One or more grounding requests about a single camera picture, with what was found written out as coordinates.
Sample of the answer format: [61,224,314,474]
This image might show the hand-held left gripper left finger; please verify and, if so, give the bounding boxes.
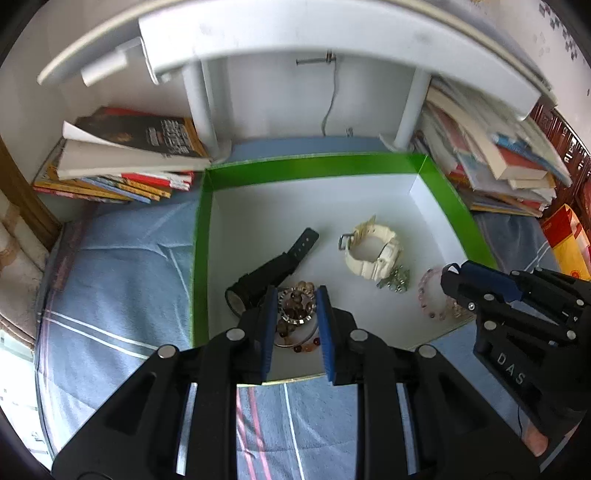
[51,285,280,480]

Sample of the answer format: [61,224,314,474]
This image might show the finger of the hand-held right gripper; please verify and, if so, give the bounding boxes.
[459,260,583,325]
[440,263,579,346]

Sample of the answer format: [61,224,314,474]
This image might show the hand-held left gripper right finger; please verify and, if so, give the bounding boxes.
[315,285,541,480]

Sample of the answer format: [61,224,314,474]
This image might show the silver bangle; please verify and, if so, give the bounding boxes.
[272,318,321,348]

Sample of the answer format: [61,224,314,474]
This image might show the brown wooden bead bracelet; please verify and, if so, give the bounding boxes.
[274,281,320,340]

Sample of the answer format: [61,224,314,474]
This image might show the silver charm pendant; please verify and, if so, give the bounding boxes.
[375,265,411,294]

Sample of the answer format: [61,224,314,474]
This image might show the green cardboard box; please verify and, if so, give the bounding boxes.
[189,151,500,384]

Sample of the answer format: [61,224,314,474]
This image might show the person's right hand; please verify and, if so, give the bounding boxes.
[521,424,551,457]

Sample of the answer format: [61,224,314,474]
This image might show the black wristwatch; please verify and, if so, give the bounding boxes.
[225,227,320,319]

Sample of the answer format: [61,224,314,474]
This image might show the red and yellow box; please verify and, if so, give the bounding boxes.
[540,203,591,282]

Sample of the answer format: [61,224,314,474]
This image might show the white wristwatch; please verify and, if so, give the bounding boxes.
[338,215,403,280]

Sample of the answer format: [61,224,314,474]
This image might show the large stack of books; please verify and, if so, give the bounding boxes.
[413,76,573,217]

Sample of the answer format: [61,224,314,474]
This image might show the small stack of books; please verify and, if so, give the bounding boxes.
[32,106,213,204]

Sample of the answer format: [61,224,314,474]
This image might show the white shelf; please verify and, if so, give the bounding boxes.
[37,0,552,153]

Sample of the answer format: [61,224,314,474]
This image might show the grey cable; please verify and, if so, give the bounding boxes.
[321,51,340,137]

